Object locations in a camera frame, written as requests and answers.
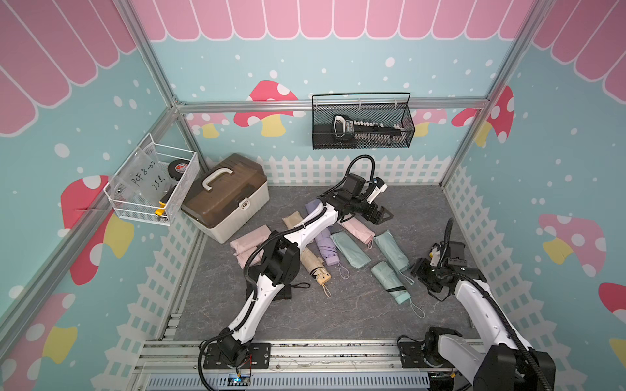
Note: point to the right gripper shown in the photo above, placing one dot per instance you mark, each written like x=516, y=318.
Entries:
x=420, y=267

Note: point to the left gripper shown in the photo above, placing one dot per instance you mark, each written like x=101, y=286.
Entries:
x=375, y=218

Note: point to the mint sleeved umbrella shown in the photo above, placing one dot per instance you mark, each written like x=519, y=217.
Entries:
x=355, y=256
x=394, y=255

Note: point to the black umbrella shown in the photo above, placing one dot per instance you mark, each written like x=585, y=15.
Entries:
x=286, y=293

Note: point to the light pink umbrella sleeve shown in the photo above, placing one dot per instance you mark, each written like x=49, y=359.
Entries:
x=244, y=246

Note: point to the purple sleeved umbrella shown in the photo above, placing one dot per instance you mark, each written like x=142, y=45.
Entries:
x=313, y=207

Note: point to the beige sleeved umbrella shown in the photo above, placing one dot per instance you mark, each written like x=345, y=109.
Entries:
x=293, y=220

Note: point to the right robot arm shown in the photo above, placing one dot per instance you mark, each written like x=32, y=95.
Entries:
x=508, y=362

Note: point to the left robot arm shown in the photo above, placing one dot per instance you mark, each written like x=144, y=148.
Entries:
x=277, y=262

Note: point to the pink sleeved umbrella rear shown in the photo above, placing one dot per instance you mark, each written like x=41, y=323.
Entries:
x=360, y=231

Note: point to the socket set in basket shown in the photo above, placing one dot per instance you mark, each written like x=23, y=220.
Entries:
x=349, y=130

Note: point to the brown white tool box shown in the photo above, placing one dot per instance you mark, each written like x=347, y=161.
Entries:
x=224, y=200

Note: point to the black tape roll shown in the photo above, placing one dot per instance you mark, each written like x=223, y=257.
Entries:
x=177, y=168

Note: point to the yellow black utility knife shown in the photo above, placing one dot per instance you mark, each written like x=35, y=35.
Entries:
x=161, y=211

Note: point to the black wire wall basket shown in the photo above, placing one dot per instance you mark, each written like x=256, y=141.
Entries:
x=361, y=120

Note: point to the clear plastic wall bin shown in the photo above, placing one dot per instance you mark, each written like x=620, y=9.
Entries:
x=136, y=188

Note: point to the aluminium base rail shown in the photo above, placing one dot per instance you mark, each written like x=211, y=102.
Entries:
x=376, y=364

